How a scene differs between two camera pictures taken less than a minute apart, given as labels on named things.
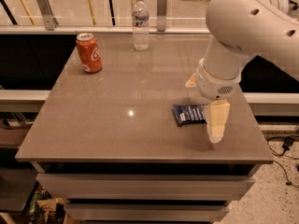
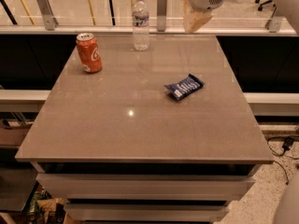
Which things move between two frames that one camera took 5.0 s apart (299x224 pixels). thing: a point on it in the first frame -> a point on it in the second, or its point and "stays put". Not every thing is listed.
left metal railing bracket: [49, 21] stays put
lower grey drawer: [144, 211] stays put
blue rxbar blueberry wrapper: [191, 114] -> [182, 88]
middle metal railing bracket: [162, 9] stays put
